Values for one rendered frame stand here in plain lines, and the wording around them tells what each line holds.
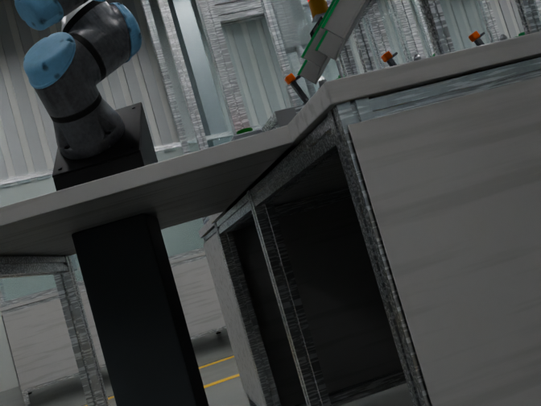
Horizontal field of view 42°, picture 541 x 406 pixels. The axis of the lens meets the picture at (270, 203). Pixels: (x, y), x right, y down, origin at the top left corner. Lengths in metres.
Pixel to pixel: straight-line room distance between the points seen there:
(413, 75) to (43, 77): 0.80
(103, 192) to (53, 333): 5.43
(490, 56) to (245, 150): 0.39
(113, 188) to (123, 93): 9.04
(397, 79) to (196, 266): 5.86
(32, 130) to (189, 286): 4.02
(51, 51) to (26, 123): 8.41
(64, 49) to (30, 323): 5.18
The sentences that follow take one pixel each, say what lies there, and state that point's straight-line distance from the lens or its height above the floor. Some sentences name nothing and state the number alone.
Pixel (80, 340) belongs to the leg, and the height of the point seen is 0.59.
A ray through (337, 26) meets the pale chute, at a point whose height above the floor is 1.01.
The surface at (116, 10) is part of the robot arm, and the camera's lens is 1.58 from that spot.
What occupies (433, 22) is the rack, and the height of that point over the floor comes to 0.97.
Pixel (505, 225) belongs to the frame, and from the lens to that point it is 0.95.
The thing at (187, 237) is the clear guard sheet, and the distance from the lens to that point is 6.74.
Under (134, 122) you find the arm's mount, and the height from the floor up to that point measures 1.04.
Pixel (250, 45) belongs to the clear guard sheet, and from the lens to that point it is 3.13.
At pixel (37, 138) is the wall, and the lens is 9.84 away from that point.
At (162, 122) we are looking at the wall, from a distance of 10.08.
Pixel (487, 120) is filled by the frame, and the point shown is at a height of 0.76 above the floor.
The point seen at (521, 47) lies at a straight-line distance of 1.02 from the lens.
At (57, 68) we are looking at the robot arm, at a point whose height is 1.14.
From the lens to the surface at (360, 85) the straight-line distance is 0.91.
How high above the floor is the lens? 0.67
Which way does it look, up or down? 4 degrees up
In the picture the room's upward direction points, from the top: 16 degrees counter-clockwise
